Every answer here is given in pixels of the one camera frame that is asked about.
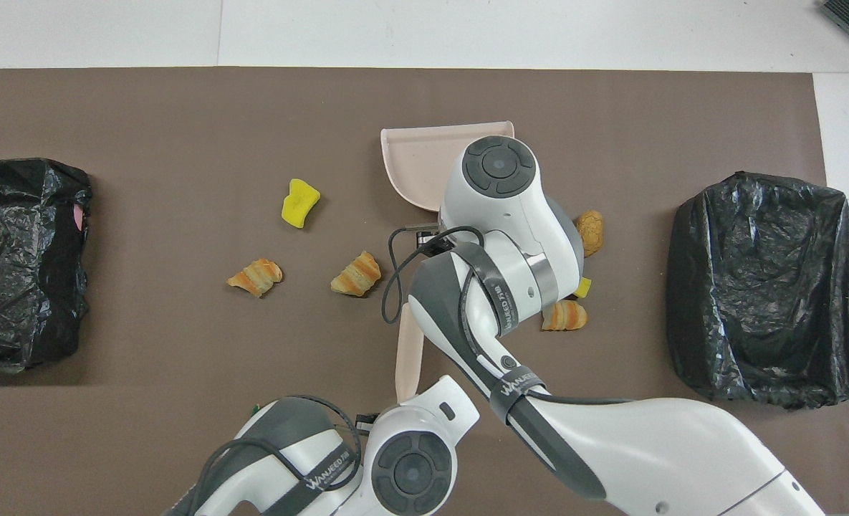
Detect brown bread roll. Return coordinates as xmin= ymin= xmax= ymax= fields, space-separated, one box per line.
xmin=576 ymin=209 xmax=605 ymax=257

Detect yellow sponge with green back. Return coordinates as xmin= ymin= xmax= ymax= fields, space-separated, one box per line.
xmin=282 ymin=178 xmax=322 ymax=229

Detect beige brush with black bristles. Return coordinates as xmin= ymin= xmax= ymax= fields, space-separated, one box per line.
xmin=394 ymin=303 xmax=426 ymax=402

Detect black bag lined bin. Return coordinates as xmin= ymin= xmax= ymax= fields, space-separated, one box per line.
xmin=666 ymin=171 xmax=849 ymax=411

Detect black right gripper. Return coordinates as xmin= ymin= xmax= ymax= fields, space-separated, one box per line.
xmin=415 ymin=226 xmax=455 ymax=253

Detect small striped croissant piece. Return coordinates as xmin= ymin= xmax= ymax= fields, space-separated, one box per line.
xmin=541 ymin=300 xmax=588 ymax=332

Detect brown table mat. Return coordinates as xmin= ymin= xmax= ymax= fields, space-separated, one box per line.
xmin=0 ymin=67 xmax=849 ymax=516

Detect black bag bin pink spot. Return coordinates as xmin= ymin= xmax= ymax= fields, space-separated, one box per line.
xmin=0 ymin=158 xmax=93 ymax=373

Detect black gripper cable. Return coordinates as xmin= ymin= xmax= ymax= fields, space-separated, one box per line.
xmin=181 ymin=394 xmax=364 ymax=516
xmin=382 ymin=226 xmax=636 ymax=409

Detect beige plastic dustpan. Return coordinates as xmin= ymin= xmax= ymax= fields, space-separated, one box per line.
xmin=380 ymin=120 xmax=516 ymax=214

